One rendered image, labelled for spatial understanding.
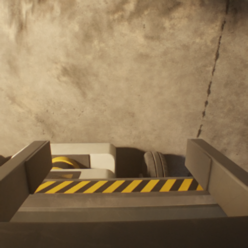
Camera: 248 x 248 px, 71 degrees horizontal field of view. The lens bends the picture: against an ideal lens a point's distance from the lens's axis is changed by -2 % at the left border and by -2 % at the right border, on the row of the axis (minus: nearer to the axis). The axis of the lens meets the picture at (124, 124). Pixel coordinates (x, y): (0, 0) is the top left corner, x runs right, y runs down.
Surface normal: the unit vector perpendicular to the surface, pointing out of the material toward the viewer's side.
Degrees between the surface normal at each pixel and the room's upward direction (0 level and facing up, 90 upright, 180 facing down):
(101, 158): 0
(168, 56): 0
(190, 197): 0
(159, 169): 54
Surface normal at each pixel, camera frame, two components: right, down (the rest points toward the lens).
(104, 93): 0.03, 0.25
